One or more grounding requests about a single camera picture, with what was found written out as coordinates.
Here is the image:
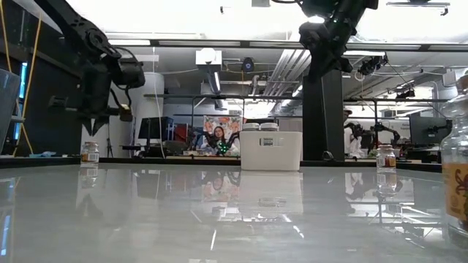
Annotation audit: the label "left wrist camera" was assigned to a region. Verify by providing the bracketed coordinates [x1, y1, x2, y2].
[109, 57, 146, 91]

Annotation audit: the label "yellow cable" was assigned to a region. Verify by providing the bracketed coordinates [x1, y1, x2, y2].
[0, 0, 43, 156]

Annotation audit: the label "small brown-lid spice jar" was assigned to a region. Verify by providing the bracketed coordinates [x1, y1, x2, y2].
[80, 141, 100, 164]
[376, 144, 397, 174]

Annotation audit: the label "yellow cable tag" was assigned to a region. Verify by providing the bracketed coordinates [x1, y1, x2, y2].
[118, 104, 134, 123]

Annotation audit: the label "black table frame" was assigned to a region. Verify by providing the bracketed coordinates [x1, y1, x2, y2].
[0, 156, 443, 173]

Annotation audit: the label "white cylindrical column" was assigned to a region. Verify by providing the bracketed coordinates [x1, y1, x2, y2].
[135, 71, 165, 147]

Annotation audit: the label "black partition panel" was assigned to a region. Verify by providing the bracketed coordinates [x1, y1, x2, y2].
[302, 69, 345, 162]

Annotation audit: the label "dark background monitor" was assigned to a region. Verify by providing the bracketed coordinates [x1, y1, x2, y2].
[408, 115, 453, 146]

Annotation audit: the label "blue cloth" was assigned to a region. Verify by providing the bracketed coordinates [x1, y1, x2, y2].
[29, 150, 58, 159]

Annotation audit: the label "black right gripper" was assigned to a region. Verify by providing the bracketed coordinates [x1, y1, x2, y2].
[298, 16, 355, 80]

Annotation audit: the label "black background monitor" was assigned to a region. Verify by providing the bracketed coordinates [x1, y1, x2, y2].
[137, 116, 175, 147]

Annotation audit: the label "black ceiling camera rig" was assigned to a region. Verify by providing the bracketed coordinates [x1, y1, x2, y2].
[358, 54, 388, 77]

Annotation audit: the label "long ceiling light bar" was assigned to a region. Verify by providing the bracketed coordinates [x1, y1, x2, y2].
[105, 37, 468, 52]

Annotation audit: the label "standing person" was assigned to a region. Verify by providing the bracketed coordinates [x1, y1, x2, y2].
[343, 107, 366, 159]

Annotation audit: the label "white box ceiling fixture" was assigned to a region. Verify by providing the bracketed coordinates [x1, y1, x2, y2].
[195, 48, 223, 66]

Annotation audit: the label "round black ceiling device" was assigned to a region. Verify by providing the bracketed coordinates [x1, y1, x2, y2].
[241, 56, 256, 73]

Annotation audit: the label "seated person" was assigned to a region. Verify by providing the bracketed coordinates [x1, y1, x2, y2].
[204, 126, 241, 157]

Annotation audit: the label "colourful poster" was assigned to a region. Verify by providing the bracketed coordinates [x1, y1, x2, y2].
[203, 115, 243, 147]

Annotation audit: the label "white plastic bin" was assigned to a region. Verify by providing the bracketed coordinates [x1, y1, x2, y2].
[239, 130, 303, 172]

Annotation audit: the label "small black tripod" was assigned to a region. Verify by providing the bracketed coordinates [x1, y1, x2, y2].
[105, 122, 115, 159]

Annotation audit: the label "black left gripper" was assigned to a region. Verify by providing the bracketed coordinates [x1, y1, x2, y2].
[49, 61, 121, 137]

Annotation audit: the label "glass jar orange label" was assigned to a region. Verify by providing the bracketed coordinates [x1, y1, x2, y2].
[439, 75, 468, 249]

